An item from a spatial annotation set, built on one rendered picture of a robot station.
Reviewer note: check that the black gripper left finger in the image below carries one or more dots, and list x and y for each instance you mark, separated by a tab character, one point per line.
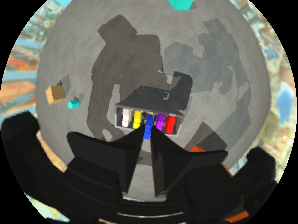
120	155

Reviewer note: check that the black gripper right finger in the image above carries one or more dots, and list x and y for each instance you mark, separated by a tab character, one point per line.
171	162

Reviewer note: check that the small turquoise cube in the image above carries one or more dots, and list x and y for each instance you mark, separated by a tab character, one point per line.
181	4

